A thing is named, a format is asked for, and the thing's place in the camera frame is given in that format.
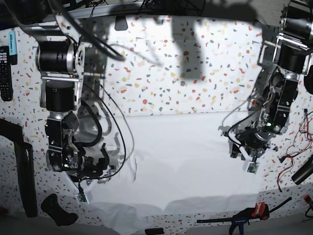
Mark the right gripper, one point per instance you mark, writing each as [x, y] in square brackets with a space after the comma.
[100, 172]

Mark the black round object right edge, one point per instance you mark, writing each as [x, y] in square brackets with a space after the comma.
[308, 81]

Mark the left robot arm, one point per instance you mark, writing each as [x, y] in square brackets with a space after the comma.
[292, 55]

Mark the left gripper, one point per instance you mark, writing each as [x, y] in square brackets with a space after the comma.
[251, 146]

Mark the white T-shirt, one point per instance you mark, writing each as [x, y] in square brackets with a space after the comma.
[177, 165]

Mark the teal highlighter marker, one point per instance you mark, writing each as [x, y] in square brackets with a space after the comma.
[13, 48]

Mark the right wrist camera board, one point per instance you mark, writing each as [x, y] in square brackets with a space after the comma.
[82, 198]

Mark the small black rectangular device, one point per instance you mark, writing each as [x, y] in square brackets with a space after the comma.
[154, 231]

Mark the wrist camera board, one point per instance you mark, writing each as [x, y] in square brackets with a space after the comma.
[250, 167]
[82, 198]

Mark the terrazzo pattern table cloth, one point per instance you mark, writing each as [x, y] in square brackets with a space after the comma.
[174, 66]

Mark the aluminium rail at top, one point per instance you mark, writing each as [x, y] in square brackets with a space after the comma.
[90, 12]

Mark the black cylinder tube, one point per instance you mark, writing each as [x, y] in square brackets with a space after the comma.
[303, 172]

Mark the black orange bar clamp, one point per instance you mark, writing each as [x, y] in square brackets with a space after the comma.
[261, 212]

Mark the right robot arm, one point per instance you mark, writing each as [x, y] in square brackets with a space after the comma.
[60, 61]

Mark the dark phone at table top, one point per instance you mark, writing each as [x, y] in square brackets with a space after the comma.
[120, 23]

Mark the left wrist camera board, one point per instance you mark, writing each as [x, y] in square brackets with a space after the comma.
[250, 167]

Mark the black TV remote control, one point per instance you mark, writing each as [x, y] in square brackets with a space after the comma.
[6, 90]

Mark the black L-shaped bracket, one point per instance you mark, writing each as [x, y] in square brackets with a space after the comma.
[25, 167]

